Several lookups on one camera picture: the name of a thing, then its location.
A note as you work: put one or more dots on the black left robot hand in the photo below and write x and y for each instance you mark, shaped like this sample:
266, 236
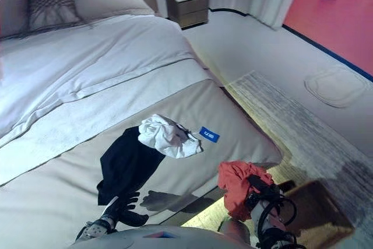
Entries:
131, 217

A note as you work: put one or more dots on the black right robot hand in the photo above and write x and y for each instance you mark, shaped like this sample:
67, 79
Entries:
262, 193

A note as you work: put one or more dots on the red garment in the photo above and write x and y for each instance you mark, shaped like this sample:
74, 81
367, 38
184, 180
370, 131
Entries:
236, 187

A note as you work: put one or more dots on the black garment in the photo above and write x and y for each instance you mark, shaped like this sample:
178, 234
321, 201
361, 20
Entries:
125, 161

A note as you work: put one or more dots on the white garment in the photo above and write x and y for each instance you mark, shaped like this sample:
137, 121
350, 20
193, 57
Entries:
166, 138

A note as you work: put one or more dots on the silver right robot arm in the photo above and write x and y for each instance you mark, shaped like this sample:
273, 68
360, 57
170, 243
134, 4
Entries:
259, 217

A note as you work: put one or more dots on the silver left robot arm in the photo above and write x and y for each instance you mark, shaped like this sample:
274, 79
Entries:
99, 222

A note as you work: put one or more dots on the wooden laundry basket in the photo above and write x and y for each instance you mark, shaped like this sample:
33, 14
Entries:
320, 211

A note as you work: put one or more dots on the beige bed cover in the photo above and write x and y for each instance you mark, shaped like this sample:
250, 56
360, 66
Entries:
227, 115

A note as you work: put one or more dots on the grey robot torso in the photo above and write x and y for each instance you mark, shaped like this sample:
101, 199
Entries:
145, 238

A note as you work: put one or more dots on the silver right robot leg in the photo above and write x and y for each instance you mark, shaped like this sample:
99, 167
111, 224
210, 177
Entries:
236, 231

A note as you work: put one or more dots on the blue tag card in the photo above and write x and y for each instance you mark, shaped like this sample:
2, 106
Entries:
209, 134

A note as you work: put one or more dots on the white textured blanket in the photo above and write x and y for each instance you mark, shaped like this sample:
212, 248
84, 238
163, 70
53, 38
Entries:
73, 132

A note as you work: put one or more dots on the white floor tray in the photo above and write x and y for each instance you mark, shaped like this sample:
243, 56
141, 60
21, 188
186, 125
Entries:
335, 85

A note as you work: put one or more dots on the white duvet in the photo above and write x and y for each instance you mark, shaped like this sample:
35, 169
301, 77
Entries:
87, 56

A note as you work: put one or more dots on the wooden nightstand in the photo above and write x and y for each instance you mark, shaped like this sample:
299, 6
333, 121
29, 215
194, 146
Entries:
186, 8

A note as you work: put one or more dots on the light beige pillow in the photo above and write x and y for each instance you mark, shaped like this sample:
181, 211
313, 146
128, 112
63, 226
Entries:
110, 2

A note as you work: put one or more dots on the grey patterned cushion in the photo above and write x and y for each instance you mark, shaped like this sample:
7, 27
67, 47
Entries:
52, 13

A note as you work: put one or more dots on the taupe pillow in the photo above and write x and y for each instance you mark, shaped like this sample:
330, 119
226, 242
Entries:
13, 13

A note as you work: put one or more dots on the beige upholstered bed frame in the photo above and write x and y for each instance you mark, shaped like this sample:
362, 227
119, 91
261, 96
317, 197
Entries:
201, 205

